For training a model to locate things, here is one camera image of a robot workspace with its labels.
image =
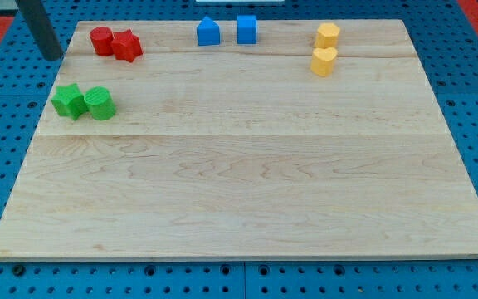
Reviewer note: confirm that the red cylinder block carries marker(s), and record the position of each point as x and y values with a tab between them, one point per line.
101	38

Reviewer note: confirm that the yellow hexagon block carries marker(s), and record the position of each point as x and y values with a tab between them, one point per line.
327	35

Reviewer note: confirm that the red star block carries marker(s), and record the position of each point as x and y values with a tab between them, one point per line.
126	46

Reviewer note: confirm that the blue cube block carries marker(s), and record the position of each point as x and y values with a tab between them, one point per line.
246	29

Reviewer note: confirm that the blue triangular prism block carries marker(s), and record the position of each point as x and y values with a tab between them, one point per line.
208	32

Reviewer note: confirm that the green star block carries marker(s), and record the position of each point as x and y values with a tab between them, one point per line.
68	101

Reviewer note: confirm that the light wooden board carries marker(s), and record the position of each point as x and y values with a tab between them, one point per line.
243	153

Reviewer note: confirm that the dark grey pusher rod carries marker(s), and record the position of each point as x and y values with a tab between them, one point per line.
39	24

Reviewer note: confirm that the yellow heart block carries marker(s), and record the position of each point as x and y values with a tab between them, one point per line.
322	61

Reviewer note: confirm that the green cylinder block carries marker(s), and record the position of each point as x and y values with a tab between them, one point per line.
99	103

